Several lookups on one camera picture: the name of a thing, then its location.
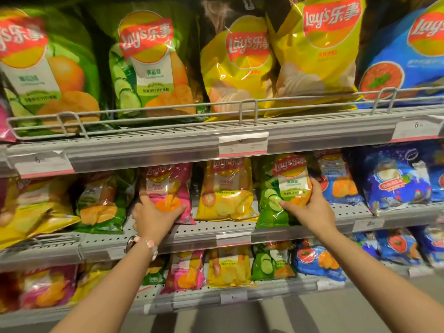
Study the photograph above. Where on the person's right forearm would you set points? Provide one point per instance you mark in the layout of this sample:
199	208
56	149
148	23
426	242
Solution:
381	284

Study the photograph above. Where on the white price tag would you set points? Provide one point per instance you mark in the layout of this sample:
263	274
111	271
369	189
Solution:
116	253
420	271
330	285
233	239
41	164
157	307
242	145
368	225
233	297
416	130

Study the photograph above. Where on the person's right hand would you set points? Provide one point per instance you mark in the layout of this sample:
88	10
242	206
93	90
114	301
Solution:
314	213

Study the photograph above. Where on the person's left hand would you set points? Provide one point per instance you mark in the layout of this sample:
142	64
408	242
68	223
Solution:
156	221

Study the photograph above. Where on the black smart watch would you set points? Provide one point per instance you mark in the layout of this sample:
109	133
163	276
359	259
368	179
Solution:
130	242

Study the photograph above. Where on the person's left forearm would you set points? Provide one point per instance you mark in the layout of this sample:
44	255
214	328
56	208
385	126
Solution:
104	298

